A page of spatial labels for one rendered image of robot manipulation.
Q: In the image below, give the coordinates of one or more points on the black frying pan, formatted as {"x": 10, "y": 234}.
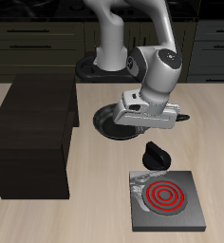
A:
{"x": 106, "y": 126}

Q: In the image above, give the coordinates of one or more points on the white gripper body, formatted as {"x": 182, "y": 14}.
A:
{"x": 145, "y": 119}

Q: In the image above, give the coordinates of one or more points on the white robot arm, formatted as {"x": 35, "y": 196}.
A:
{"x": 158, "y": 72}

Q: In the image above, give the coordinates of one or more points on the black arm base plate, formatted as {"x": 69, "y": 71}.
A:
{"x": 85, "y": 71}

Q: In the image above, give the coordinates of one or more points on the dark kitchen cupboards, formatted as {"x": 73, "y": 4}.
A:
{"x": 38, "y": 53}

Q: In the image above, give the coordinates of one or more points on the round black stove knob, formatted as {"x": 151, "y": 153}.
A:
{"x": 156, "y": 157}

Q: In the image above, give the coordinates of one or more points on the dark wooden cabinet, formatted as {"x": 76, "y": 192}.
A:
{"x": 31, "y": 133}

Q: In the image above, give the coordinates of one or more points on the dark grey stove plate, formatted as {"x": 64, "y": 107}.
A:
{"x": 167, "y": 209}

